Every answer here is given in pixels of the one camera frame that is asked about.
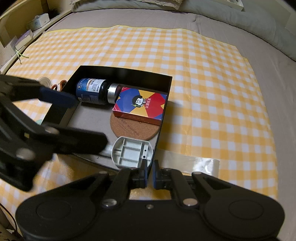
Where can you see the clear tape strip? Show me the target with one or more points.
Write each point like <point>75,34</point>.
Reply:
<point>187,164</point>

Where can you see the orange handled scissors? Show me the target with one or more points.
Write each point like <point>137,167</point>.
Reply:
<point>58,87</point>

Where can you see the yellow checkered cloth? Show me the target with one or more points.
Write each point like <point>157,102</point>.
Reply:
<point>215,109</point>

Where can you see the grey long pillow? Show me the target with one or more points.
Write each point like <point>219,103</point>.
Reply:
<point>253,19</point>

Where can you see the black storage box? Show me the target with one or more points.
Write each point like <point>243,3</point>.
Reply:
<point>95,117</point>

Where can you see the wooden headboard shelf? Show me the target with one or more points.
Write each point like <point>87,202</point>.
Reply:
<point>14,25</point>

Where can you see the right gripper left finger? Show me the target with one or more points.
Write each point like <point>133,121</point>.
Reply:
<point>126,180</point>

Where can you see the dark blue labelled bottle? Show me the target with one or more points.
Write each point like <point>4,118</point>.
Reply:
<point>97,91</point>

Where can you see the small white purple box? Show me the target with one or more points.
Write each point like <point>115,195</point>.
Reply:
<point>24,39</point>

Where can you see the colourful card box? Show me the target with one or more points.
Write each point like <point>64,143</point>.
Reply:
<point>140,105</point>

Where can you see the round cork coaster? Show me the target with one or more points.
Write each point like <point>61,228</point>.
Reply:
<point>132,128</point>

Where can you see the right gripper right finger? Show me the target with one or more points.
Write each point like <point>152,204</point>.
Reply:
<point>174,181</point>

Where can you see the grey white brush tool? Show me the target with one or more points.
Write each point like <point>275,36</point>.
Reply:
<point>129,152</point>

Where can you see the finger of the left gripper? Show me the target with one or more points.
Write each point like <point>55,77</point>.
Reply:
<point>57,98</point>
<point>67,140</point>

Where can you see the white tissue box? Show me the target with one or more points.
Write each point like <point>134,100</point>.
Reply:
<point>38,22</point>

